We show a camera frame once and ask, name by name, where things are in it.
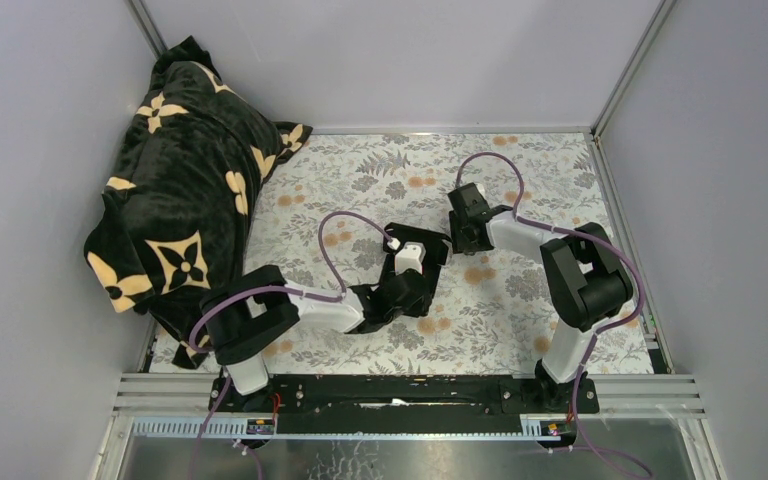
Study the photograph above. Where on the black floral blanket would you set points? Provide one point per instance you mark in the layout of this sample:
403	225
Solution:
179	201

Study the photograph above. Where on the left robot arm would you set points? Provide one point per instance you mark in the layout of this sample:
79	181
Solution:
246	316

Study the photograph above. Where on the floral tablecloth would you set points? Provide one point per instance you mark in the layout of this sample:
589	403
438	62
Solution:
319	214

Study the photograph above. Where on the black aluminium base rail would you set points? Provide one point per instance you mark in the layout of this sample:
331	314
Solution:
375	407

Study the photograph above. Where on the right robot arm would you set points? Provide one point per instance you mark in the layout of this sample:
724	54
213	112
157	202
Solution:
589	280

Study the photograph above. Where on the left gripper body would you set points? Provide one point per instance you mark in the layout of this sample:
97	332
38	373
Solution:
417	309

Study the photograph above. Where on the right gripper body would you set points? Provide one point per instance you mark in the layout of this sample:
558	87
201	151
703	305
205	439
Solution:
460	241

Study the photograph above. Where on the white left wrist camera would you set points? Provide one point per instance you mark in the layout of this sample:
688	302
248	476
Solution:
405	256

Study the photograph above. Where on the black paper box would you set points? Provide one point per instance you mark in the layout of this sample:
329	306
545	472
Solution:
437	246

